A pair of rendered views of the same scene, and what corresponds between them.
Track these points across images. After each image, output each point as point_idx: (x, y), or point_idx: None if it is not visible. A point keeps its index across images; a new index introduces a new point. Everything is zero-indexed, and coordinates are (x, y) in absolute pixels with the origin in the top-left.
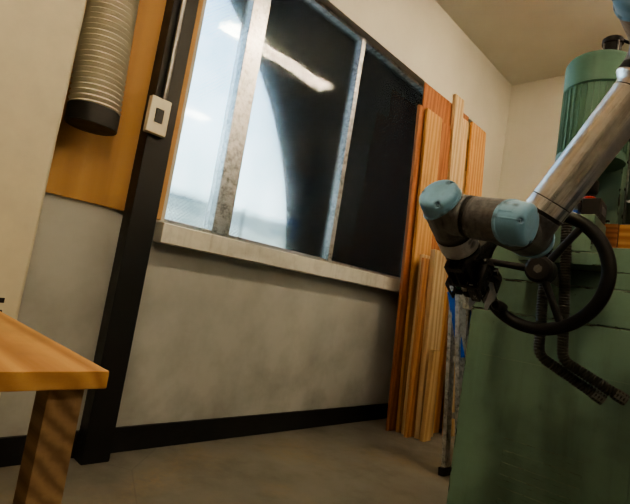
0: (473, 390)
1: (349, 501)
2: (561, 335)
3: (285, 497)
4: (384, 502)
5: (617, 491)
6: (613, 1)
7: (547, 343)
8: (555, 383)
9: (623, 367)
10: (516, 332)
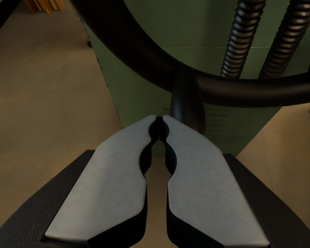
0: (120, 83)
1: (56, 131)
2: (281, 63)
3: (15, 167)
4: (76, 111)
5: (252, 116)
6: None
7: (210, 15)
8: (216, 62)
9: None
10: (160, 7)
